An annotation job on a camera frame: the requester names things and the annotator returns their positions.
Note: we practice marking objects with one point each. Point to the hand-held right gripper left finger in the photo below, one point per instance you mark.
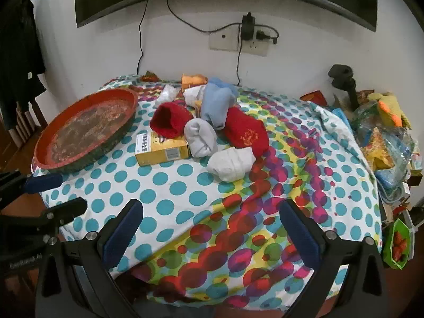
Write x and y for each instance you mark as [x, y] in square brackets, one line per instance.
[122, 230]

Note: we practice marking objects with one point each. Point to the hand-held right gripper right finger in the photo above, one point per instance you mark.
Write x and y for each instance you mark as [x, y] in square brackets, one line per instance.
[299, 235]

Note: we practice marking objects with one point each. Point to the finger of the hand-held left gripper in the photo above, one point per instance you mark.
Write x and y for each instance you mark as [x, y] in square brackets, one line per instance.
[63, 210]
[43, 183]

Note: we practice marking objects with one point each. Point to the round red tray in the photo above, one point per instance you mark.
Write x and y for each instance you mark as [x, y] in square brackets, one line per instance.
[86, 129]

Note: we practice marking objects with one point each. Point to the white sock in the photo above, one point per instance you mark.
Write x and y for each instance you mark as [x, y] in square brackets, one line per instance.
[192, 94]
[228, 165]

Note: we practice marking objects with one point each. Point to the red sock gold embroidery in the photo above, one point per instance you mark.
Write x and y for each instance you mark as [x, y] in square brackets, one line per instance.
[246, 135]

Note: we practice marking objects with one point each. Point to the grey sock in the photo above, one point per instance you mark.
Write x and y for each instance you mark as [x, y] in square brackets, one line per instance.
[198, 137]

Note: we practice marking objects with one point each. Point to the plain red sock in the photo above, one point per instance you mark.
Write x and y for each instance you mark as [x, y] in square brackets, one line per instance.
[169, 119]

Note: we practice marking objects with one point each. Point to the white plastic bag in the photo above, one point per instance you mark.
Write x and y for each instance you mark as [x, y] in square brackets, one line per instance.
[169, 93]

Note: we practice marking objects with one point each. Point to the light blue sock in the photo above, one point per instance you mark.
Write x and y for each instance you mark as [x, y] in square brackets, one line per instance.
[213, 102]

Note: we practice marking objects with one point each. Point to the wooden chair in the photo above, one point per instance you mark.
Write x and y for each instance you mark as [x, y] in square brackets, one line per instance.
[33, 116]

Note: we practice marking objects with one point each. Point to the polka dot tablecloth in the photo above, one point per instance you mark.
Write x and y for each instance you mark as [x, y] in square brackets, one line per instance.
[198, 188]

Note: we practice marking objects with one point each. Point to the green snack packet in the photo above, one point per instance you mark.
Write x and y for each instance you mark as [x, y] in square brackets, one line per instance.
[387, 255]

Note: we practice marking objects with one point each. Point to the red strawberries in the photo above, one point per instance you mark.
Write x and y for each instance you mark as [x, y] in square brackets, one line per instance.
[400, 245]

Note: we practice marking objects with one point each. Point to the yellow snack packet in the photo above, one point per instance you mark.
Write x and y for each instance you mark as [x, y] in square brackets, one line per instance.
[379, 149]

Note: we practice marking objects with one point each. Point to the dark hanging clothing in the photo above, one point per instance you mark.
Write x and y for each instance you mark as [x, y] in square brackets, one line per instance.
[20, 56]

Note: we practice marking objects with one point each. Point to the clear plastic bag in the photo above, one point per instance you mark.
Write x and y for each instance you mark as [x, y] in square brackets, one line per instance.
[364, 116]

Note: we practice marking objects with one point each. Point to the red packet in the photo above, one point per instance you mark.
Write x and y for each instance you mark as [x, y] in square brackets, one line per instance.
[316, 97]

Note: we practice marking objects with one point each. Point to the red snack wrapper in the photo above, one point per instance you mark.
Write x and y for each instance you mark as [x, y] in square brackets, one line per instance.
[149, 76]

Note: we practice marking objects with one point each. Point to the yellow plush toy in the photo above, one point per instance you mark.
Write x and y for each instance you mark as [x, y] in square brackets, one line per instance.
[391, 106]

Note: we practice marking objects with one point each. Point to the orange toy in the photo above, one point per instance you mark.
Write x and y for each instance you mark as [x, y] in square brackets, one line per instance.
[192, 80]

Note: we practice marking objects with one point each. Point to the black clamp stand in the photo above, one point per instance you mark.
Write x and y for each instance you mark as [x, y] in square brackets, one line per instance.
[341, 73]

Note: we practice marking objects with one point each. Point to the black power plug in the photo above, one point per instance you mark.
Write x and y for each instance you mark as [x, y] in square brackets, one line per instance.
[263, 35]

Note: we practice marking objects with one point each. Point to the black charger adapter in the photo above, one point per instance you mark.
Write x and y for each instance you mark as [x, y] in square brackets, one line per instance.
[247, 26]

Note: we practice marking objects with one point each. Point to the white wall socket plate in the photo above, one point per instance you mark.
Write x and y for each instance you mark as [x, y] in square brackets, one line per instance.
[222, 41]

